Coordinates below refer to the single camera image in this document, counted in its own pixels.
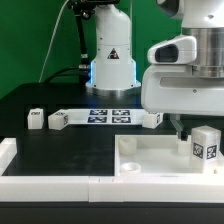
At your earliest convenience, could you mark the black cable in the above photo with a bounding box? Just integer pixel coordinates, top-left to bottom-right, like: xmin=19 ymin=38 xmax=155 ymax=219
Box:
xmin=44 ymin=66 xmax=88 ymax=84

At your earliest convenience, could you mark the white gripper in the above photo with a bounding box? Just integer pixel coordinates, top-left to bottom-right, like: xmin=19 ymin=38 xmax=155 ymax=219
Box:
xmin=141 ymin=35 xmax=224 ymax=141

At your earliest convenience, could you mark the white square tabletop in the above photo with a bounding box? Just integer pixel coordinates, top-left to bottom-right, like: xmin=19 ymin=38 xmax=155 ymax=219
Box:
xmin=114 ymin=135 xmax=224 ymax=176

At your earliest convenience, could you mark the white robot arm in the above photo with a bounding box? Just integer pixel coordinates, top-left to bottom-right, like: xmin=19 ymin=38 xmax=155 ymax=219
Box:
xmin=86 ymin=0 xmax=224 ymax=116

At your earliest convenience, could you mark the white cable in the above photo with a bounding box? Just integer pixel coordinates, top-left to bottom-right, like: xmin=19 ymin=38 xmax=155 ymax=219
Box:
xmin=38 ymin=3 xmax=70 ymax=84

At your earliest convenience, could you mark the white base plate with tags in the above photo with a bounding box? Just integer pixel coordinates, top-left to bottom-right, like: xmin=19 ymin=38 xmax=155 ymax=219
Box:
xmin=56 ymin=109 xmax=145 ymax=125

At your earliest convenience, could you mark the white U-shaped fence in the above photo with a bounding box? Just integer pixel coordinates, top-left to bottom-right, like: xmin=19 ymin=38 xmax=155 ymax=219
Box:
xmin=0 ymin=138 xmax=224 ymax=203

